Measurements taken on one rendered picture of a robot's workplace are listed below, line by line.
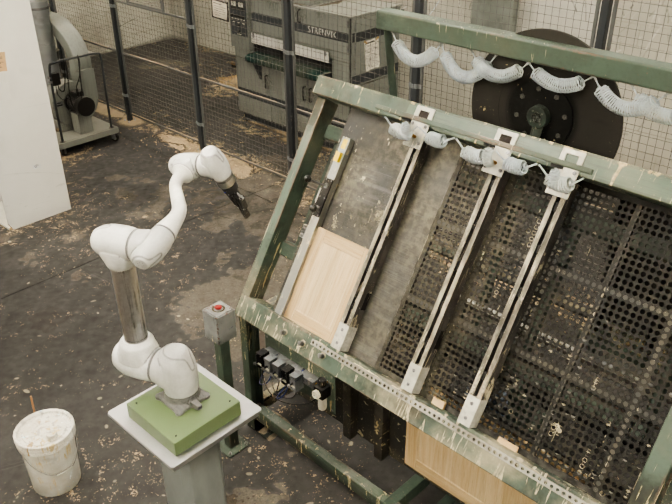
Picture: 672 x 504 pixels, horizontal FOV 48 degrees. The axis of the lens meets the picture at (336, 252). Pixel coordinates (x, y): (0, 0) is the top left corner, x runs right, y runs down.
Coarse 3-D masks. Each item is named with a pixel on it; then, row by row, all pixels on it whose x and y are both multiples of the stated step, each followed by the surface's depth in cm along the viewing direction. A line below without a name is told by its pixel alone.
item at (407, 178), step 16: (416, 112) 342; (432, 112) 337; (416, 128) 341; (416, 144) 340; (416, 160) 343; (400, 176) 347; (416, 176) 348; (400, 192) 345; (400, 208) 347; (384, 224) 349; (384, 240) 347; (368, 256) 350; (384, 256) 351; (368, 272) 349; (368, 288) 351; (352, 304) 352; (352, 320) 351; (336, 336) 354; (352, 336) 355
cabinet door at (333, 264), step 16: (320, 240) 376; (336, 240) 370; (320, 256) 375; (336, 256) 369; (352, 256) 363; (304, 272) 379; (320, 272) 373; (336, 272) 367; (352, 272) 361; (304, 288) 377; (320, 288) 371; (336, 288) 366; (352, 288) 359; (288, 304) 382; (304, 304) 376; (320, 304) 370; (336, 304) 364; (304, 320) 374; (320, 320) 368; (336, 320) 362; (320, 336) 366
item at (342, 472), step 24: (576, 312) 414; (240, 336) 409; (456, 360) 390; (480, 360) 382; (336, 384) 403; (264, 408) 428; (336, 408) 411; (360, 408) 395; (384, 408) 372; (504, 408) 377; (288, 432) 411; (360, 432) 403; (384, 432) 381; (312, 456) 401; (384, 456) 390; (360, 480) 381
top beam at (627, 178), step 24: (336, 96) 374; (360, 96) 365; (384, 96) 356; (432, 120) 338; (456, 120) 330; (480, 144) 321; (528, 144) 308; (552, 144) 302; (552, 168) 302; (600, 168) 288; (624, 168) 283; (624, 192) 288; (648, 192) 276
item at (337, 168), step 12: (348, 144) 372; (348, 156) 376; (336, 168) 374; (336, 180) 375; (324, 204) 375; (312, 216) 379; (324, 216) 378; (312, 228) 377; (312, 240) 378; (300, 252) 380; (300, 264) 378; (288, 276) 382; (288, 288) 381; (288, 300) 381; (276, 312) 383
